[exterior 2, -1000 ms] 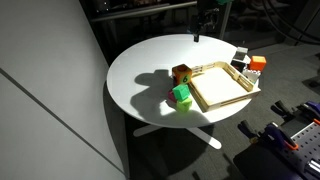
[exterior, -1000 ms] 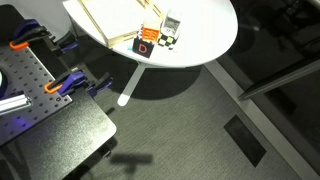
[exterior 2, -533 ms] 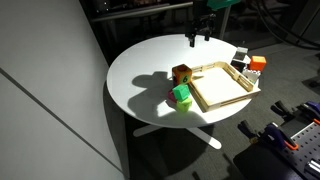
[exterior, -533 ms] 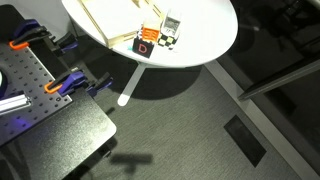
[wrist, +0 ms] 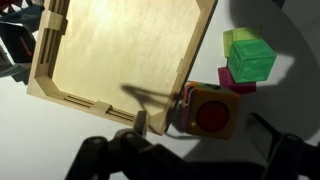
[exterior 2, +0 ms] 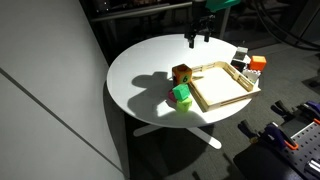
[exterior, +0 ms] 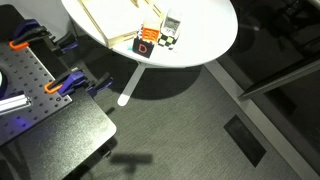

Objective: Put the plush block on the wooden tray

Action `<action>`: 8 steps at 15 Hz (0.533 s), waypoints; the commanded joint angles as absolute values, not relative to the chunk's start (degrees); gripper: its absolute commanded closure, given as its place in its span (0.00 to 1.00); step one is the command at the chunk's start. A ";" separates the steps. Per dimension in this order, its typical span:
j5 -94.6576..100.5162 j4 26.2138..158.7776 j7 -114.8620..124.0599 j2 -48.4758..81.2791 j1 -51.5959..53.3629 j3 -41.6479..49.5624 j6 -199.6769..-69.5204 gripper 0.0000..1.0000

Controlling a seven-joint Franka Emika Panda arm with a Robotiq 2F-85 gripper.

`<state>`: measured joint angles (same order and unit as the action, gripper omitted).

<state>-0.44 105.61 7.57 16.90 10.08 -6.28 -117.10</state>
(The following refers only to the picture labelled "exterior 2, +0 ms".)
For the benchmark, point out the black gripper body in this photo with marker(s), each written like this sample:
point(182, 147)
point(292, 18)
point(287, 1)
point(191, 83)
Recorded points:
point(200, 25)

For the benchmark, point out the brown wooden block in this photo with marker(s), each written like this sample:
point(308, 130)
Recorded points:
point(182, 76)

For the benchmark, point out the wooden tray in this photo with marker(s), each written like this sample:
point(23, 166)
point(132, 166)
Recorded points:
point(216, 85)

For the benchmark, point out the green plush block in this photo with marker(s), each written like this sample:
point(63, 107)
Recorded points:
point(181, 91)

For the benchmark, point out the orange ridged block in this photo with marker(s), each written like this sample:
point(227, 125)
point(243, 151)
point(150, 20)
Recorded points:
point(257, 62)

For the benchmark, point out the pink plush block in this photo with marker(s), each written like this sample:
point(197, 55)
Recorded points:
point(171, 97)

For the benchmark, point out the lime plush block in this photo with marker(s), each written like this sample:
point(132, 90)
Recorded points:
point(183, 106)

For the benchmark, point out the small white grey box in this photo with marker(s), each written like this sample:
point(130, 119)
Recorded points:
point(241, 52)

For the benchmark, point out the checkered black white cube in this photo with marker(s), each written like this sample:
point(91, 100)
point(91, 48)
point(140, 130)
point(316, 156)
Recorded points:
point(237, 65)

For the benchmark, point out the round white table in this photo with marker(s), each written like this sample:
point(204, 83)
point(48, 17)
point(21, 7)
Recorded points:
point(150, 56)

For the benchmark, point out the black-and-white letter cube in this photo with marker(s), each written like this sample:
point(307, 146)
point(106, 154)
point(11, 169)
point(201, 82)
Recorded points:
point(251, 75)

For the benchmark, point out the white table base legs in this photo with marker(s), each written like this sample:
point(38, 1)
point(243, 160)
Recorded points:
point(206, 137)

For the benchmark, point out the orange clamp lower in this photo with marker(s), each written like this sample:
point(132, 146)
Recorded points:
point(276, 135)

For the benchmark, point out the orange clamp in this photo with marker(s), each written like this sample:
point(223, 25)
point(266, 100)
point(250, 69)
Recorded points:
point(276, 135)
point(308, 110)

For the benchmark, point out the orange clamp upper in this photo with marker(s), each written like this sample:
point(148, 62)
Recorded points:
point(308, 110)

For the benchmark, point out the black perforated breadboard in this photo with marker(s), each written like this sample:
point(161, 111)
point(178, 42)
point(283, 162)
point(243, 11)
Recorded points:
point(260, 163)

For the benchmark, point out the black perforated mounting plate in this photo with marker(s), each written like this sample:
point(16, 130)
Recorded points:
point(306, 143)

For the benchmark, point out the silver aluminium extrusion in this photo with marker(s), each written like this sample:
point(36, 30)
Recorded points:
point(313, 166)

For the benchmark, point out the grey metal post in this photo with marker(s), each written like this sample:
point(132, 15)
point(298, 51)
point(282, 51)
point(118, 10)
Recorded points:
point(226, 23)

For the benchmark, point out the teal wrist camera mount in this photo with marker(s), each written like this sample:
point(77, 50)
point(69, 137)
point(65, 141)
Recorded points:
point(218, 4)

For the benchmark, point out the grey metal rail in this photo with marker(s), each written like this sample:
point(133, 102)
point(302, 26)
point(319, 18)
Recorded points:
point(140, 10)

